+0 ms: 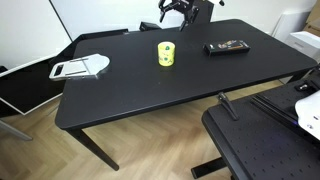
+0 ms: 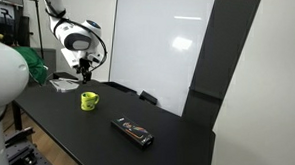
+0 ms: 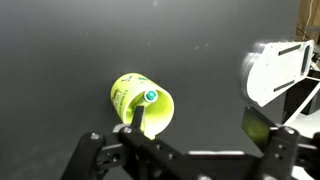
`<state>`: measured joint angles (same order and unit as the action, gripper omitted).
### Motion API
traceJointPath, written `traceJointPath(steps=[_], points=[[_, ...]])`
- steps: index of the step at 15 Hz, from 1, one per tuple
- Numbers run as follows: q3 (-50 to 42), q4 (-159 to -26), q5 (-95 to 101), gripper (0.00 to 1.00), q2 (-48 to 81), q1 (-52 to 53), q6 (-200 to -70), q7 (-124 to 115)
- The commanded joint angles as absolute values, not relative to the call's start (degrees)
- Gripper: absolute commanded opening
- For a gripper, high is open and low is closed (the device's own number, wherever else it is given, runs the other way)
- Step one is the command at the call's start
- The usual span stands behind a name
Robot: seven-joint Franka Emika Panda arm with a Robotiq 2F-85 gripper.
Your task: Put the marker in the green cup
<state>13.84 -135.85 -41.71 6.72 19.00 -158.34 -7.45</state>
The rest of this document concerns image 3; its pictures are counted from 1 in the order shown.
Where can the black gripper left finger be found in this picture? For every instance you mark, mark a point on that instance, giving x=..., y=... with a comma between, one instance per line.
x=100, y=153

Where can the green marker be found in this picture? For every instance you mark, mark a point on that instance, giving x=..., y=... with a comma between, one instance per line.
x=150, y=96

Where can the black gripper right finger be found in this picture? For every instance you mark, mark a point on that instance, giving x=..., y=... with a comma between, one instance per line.
x=283, y=150

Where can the yellow-green cup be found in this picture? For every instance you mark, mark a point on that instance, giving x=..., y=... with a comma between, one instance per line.
x=128, y=93

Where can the silver metal plate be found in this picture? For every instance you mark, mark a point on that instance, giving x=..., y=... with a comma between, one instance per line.
x=273, y=73

